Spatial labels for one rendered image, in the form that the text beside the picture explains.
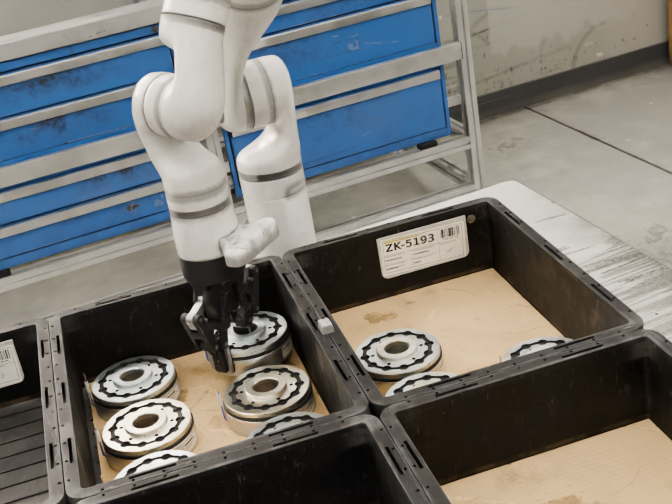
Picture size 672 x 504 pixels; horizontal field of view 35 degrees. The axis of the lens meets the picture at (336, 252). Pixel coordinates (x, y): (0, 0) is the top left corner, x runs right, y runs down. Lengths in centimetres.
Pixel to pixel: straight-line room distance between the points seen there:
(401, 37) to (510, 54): 127
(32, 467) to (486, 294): 60
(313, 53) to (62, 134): 75
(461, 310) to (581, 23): 333
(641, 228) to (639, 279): 175
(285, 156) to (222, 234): 31
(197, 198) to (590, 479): 50
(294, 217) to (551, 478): 60
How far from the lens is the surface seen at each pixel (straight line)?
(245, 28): 136
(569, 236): 185
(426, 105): 338
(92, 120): 306
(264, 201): 152
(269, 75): 147
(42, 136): 305
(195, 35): 116
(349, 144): 330
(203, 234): 121
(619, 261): 177
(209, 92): 116
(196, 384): 135
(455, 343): 133
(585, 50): 470
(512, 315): 138
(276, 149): 150
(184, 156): 121
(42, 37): 297
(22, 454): 133
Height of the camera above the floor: 152
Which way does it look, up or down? 26 degrees down
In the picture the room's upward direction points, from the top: 10 degrees counter-clockwise
